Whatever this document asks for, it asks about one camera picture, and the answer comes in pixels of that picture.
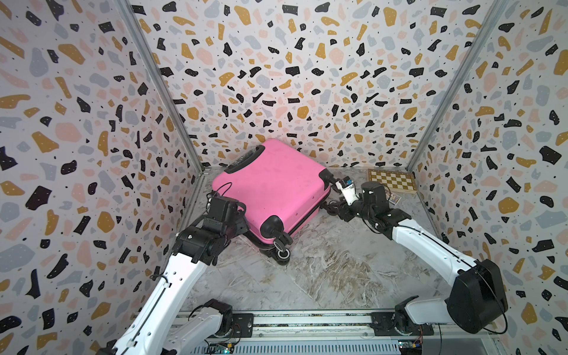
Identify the pink hard-shell suitcase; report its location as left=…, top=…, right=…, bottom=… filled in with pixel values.
left=212, top=140, right=337, bottom=266

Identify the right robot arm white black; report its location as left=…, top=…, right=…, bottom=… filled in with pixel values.
left=322, top=177, right=508, bottom=335

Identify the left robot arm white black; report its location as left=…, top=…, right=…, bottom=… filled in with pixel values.
left=98, top=195, right=249, bottom=354

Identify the purple card box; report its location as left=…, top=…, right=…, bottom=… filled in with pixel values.
left=388, top=192, right=401, bottom=206

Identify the wooden chessboard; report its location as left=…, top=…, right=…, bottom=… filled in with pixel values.
left=368, top=170, right=418, bottom=194

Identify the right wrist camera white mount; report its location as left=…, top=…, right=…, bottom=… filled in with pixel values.
left=335, top=176, right=358, bottom=206

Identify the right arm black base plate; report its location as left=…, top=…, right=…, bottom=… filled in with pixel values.
left=369, top=312, right=434, bottom=337

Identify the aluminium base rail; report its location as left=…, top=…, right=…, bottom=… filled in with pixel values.
left=171, top=310, right=506, bottom=354

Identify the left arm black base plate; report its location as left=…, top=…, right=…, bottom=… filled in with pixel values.
left=206, top=312, right=254, bottom=340

